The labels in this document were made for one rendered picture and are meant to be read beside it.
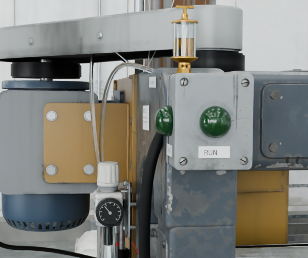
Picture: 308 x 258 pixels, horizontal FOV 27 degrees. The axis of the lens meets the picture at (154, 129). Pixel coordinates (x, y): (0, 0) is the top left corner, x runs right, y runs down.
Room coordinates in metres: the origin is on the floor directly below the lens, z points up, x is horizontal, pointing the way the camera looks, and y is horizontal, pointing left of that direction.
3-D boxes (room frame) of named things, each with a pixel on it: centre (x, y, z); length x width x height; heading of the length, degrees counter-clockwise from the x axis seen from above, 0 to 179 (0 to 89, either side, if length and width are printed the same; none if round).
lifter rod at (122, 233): (0.91, 0.04, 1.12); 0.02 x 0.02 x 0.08
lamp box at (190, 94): (0.62, -0.05, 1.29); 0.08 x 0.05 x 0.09; 99
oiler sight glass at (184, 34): (0.68, -0.03, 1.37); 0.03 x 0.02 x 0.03; 99
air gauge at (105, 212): (0.83, 0.06, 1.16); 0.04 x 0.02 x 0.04; 99
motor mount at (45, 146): (1.03, 0.11, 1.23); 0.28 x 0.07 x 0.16; 99
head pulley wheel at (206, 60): (0.80, -0.07, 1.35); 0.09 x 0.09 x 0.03
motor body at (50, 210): (1.10, 0.19, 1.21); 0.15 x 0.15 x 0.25
